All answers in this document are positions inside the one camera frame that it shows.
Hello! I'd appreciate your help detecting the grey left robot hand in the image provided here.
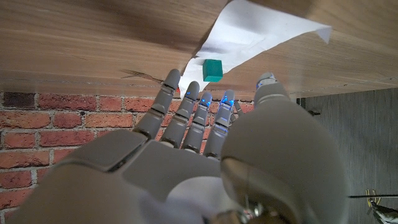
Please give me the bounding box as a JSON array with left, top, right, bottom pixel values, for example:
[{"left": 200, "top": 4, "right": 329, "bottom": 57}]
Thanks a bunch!
[{"left": 371, "top": 202, "right": 398, "bottom": 224}]

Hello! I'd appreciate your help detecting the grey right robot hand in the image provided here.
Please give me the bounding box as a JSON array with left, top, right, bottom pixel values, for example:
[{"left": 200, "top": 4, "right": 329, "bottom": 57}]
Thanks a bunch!
[{"left": 9, "top": 70, "right": 349, "bottom": 224}]

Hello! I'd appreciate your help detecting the small green cube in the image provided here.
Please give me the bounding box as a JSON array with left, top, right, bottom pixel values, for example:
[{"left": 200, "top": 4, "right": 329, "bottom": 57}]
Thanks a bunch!
[{"left": 202, "top": 58, "right": 224, "bottom": 83}]

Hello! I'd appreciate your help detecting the white receipt paper strip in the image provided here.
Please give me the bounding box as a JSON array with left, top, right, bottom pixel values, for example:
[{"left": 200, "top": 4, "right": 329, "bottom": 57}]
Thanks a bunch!
[{"left": 178, "top": 0, "right": 333, "bottom": 99}]

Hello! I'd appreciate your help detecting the red brick print backdrop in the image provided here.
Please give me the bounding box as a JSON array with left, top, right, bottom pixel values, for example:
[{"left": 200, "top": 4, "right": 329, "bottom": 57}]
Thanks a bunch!
[{"left": 0, "top": 90, "right": 299, "bottom": 215}]

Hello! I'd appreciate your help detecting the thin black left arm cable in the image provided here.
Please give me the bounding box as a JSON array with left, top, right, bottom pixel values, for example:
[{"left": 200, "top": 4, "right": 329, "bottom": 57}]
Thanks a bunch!
[{"left": 348, "top": 194, "right": 398, "bottom": 198}]

